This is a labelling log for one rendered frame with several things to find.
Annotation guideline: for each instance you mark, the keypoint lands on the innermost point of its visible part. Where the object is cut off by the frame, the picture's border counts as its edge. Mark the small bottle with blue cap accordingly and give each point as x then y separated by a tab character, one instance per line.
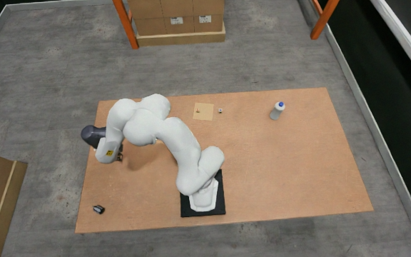
277	110

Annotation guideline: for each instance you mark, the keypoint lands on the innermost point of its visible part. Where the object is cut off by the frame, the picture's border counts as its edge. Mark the beige flat mat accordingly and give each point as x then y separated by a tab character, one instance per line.
206	112

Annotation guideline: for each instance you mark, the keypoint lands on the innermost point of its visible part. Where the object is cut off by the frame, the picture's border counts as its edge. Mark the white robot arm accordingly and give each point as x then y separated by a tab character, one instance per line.
148	123

